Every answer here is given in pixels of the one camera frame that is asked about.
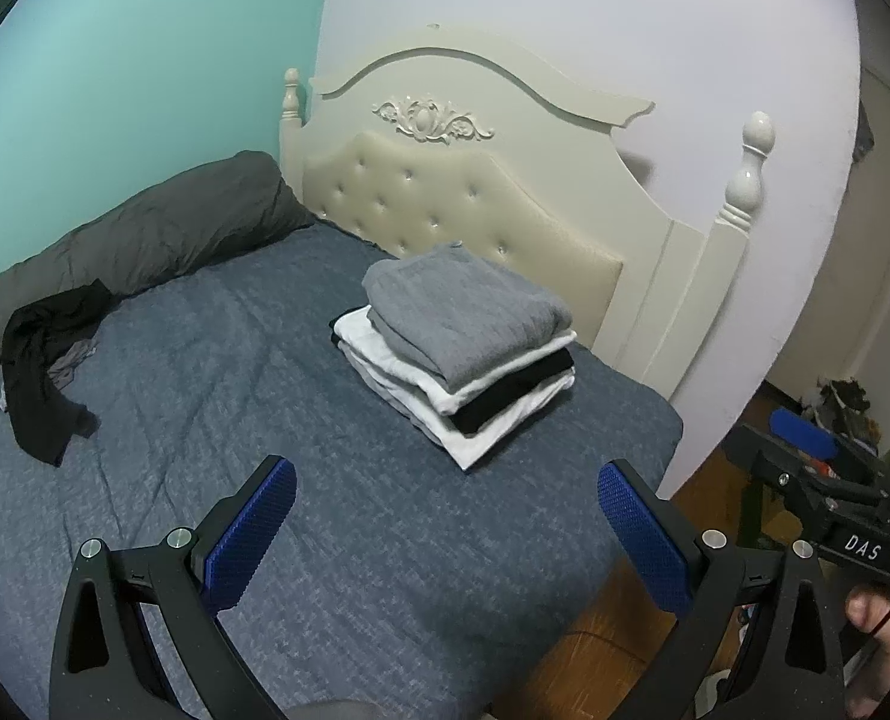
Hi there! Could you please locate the dark clutter pile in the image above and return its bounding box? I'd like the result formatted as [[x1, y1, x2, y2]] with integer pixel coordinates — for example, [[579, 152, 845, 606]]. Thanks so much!
[[805, 375, 890, 455]]

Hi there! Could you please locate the blue bed blanket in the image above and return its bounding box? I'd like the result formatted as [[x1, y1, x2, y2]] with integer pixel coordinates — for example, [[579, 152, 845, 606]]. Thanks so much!
[[0, 221, 686, 720]]

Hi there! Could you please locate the black folded garment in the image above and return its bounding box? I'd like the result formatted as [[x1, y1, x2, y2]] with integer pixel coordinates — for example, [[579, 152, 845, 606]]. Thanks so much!
[[445, 349, 577, 436]]

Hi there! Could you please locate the grey striped garment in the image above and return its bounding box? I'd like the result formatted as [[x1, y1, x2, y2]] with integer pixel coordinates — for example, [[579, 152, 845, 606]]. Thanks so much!
[[46, 337, 101, 385]]

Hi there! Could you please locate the cream bed headboard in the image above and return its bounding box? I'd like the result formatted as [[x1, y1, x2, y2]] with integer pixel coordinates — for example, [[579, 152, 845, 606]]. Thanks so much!
[[278, 24, 777, 391]]

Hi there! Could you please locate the dark grey rolled duvet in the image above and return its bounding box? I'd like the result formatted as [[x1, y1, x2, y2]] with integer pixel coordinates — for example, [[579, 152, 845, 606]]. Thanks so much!
[[0, 150, 318, 391]]

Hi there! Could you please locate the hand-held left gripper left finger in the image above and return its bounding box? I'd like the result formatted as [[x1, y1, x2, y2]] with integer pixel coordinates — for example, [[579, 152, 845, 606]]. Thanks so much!
[[49, 454, 299, 720]]

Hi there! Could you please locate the grey knit sweater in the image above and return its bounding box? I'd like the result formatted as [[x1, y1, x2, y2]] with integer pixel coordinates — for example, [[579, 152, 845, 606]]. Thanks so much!
[[361, 244, 575, 383]]

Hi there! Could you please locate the person's right hand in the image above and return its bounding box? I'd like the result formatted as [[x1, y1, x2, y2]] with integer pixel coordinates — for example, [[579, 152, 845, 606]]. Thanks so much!
[[844, 581, 890, 720]]

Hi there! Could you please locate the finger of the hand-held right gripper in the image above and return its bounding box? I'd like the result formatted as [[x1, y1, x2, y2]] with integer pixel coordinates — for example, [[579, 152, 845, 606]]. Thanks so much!
[[737, 424, 890, 515], [769, 409, 843, 462]]

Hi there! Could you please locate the beige door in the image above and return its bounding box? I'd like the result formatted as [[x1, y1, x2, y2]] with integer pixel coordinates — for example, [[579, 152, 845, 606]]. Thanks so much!
[[827, 67, 890, 383]]

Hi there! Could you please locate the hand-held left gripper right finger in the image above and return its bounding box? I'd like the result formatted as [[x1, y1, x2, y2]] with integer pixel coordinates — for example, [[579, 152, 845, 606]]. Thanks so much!
[[597, 459, 847, 720]]

